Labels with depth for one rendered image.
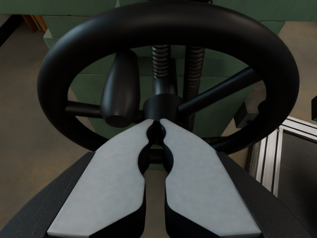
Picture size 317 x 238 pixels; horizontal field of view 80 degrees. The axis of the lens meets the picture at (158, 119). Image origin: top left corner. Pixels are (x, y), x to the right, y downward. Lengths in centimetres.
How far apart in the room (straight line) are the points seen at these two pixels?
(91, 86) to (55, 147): 79
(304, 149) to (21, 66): 185
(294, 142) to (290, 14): 78
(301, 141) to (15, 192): 141
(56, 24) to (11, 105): 120
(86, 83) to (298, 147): 95
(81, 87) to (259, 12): 39
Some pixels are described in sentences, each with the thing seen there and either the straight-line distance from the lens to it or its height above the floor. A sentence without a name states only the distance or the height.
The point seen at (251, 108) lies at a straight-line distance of 55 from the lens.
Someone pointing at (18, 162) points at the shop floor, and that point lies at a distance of 130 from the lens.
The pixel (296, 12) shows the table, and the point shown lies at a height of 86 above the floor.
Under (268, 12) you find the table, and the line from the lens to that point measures 39.
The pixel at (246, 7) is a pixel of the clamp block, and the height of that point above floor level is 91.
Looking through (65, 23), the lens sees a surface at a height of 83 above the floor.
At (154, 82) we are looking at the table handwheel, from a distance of 27.
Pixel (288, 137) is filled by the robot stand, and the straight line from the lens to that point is 111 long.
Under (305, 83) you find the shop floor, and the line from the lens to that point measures 176.
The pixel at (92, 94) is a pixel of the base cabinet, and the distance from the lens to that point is 51.
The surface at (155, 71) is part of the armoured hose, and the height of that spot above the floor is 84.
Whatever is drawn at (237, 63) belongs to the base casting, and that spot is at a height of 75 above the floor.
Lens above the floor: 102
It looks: 58 degrees down
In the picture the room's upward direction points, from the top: 2 degrees clockwise
